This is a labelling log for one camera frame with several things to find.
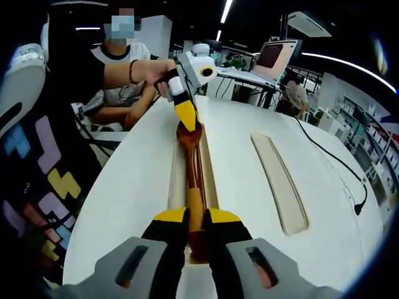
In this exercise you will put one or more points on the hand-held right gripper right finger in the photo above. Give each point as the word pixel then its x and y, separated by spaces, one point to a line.
pixel 227 249

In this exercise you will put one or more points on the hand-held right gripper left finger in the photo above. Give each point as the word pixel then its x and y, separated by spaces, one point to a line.
pixel 162 249

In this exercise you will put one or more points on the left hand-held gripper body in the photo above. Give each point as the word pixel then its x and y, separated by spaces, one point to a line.
pixel 194 68

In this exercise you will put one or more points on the wooden spoon utensil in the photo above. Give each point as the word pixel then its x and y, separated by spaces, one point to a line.
pixel 196 205

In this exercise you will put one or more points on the beige cutlery case lid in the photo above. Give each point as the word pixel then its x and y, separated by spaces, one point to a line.
pixel 280 187

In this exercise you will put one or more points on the person's left hand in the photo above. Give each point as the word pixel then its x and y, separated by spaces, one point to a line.
pixel 156 71

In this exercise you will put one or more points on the tilted computer monitor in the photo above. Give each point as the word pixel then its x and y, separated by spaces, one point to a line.
pixel 274 59

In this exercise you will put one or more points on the ceiling air conditioner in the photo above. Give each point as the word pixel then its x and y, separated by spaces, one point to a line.
pixel 308 23

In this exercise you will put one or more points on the white chest-worn device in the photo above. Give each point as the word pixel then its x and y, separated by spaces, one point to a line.
pixel 22 78

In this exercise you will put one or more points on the storage shelf with white boxes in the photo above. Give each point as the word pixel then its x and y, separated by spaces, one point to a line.
pixel 374 140

